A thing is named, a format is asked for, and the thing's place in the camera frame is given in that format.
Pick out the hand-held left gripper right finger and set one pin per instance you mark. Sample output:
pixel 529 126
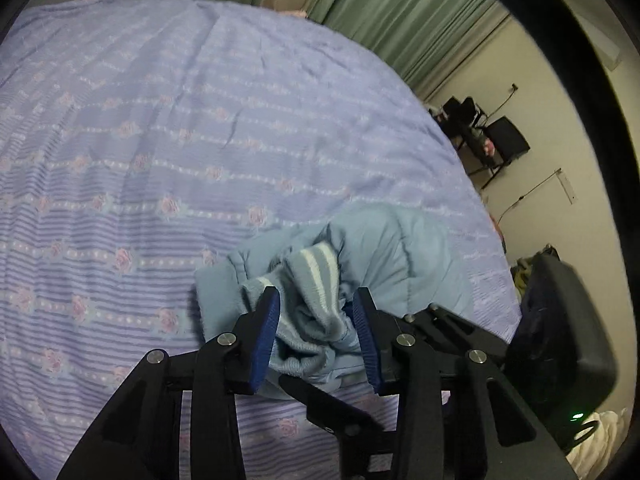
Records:
pixel 367 347

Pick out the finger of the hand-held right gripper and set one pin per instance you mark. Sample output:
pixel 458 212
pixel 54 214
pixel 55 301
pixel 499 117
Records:
pixel 462 329
pixel 325 405

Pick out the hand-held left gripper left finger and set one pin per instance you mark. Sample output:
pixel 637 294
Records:
pixel 266 340

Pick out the light blue pants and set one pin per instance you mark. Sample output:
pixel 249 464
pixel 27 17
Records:
pixel 390 255

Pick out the yellowish clothes pile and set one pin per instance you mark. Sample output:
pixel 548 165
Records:
pixel 525 272

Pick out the white cloth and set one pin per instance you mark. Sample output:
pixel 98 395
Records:
pixel 602 440

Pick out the black folding chair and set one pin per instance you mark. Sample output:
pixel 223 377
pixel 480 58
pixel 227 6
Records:
pixel 462 110
pixel 507 137

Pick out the purple floral striped blanket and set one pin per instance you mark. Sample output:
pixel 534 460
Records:
pixel 175 160

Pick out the white air conditioner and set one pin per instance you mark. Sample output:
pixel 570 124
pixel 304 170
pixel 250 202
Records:
pixel 611 55

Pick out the white wall socket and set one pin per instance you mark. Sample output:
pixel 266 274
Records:
pixel 568 187

